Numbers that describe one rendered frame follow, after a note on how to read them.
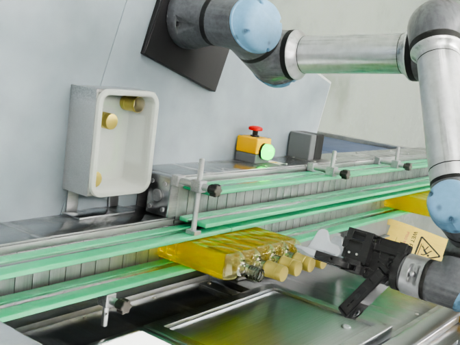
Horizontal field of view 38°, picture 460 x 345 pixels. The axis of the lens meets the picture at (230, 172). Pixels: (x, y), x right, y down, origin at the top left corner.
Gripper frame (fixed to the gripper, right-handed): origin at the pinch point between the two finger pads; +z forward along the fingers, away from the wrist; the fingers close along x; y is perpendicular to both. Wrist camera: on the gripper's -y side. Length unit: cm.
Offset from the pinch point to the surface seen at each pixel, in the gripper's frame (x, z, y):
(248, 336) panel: -1.6, 7.7, -19.7
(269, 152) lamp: -32, 36, 25
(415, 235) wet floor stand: -339, 98, 48
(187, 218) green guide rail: 0.5, 30.8, -0.6
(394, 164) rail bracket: -92, 26, 41
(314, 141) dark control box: -57, 38, 36
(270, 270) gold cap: -2.3, 8.1, -5.6
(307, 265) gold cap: -13.3, 5.6, -2.0
